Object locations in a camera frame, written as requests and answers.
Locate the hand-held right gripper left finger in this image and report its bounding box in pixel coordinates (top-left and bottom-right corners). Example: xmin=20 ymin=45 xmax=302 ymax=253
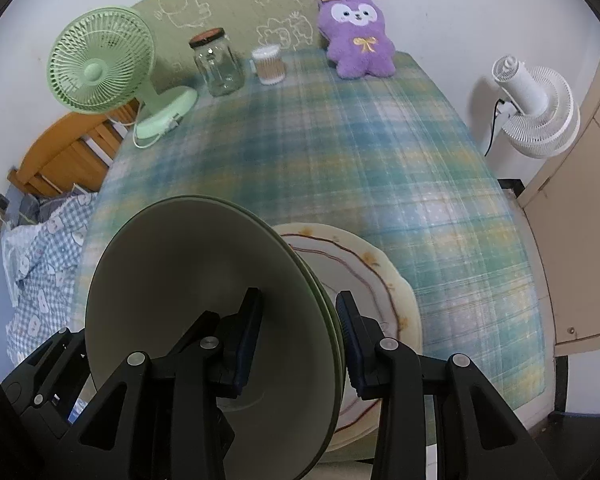
xmin=60 ymin=287 xmax=263 ymax=480

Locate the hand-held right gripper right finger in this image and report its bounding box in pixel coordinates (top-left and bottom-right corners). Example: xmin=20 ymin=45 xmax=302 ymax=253
xmin=336 ymin=290 xmax=546 ymax=480

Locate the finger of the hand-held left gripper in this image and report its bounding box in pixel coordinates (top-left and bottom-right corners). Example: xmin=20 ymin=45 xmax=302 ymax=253
xmin=2 ymin=327 xmax=93 ymax=426

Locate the white plate red character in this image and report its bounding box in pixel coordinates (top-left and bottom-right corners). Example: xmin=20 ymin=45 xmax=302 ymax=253
xmin=272 ymin=222 xmax=423 ymax=453

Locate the white plate with red pattern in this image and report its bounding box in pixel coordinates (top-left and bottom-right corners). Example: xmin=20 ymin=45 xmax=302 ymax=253
xmin=285 ymin=242 xmax=401 ymax=428

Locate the cream bowl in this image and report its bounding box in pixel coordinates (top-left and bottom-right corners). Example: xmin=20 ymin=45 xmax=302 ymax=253
xmin=85 ymin=195 xmax=332 ymax=480

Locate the blue checkered bear blanket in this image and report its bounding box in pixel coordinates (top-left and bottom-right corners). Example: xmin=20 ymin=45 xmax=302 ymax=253
xmin=0 ymin=192 xmax=101 ymax=366

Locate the wooden chair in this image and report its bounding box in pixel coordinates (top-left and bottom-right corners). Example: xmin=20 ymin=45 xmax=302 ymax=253
xmin=7 ymin=102 xmax=141 ymax=196

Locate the beige door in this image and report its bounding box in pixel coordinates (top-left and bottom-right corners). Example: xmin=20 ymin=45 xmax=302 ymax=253
xmin=517 ymin=35 xmax=600 ymax=356

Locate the cotton swab container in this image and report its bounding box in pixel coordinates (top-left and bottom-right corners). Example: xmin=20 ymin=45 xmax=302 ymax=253
xmin=251 ymin=45 xmax=287 ymax=86

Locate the glass jar with dark lid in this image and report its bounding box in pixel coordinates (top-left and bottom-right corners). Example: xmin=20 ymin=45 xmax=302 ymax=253
xmin=189 ymin=27 xmax=245 ymax=97

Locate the white clip fan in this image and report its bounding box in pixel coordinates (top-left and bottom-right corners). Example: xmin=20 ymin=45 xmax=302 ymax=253
xmin=490 ymin=56 xmax=581 ymax=159

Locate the green desk fan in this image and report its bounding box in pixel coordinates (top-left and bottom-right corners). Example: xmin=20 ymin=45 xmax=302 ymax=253
xmin=47 ymin=6 xmax=199 ymax=150

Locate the purple plush bunny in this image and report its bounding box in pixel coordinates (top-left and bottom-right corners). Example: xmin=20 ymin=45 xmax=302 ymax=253
xmin=316 ymin=0 xmax=397 ymax=80

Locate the green fan white cable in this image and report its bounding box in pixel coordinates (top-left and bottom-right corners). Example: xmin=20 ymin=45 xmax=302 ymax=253
xmin=131 ymin=115 xmax=181 ymax=151

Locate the white fan black cable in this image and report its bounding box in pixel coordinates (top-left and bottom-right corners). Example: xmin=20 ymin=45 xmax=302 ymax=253
xmin=482 ymin=97 xmax=506 ymax=157

